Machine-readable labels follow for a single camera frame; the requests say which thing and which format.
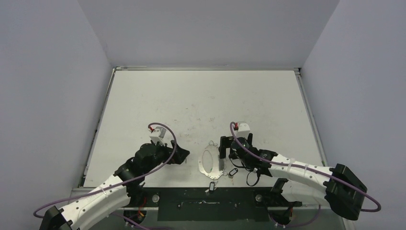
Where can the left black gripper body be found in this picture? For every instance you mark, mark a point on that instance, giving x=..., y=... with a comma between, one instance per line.
x=162, y=155

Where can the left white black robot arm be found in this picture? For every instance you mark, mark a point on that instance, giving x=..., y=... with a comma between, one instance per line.
x=123, y=186

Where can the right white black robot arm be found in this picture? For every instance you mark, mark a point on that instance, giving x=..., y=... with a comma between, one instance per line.
x=337, y=187

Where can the metal key holder ring plate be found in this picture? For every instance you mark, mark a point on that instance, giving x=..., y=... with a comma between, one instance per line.
x=209, y=162

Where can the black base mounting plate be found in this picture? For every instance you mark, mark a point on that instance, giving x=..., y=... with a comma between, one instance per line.
x=197, y=204

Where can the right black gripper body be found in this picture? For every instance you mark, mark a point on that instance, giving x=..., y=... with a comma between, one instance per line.
x=234, y=141

